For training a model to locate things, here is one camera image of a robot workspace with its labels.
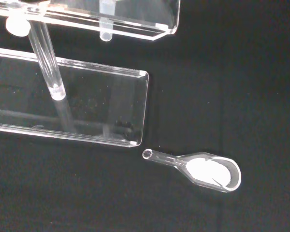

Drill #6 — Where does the black cloth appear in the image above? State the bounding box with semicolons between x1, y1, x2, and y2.
0;0;290;232

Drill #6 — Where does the clear plastic funnel stand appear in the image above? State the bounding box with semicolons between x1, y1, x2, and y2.
0;0;182;148

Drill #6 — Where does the glass weighing funnel with powder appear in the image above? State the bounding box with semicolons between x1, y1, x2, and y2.
142;148;242;193

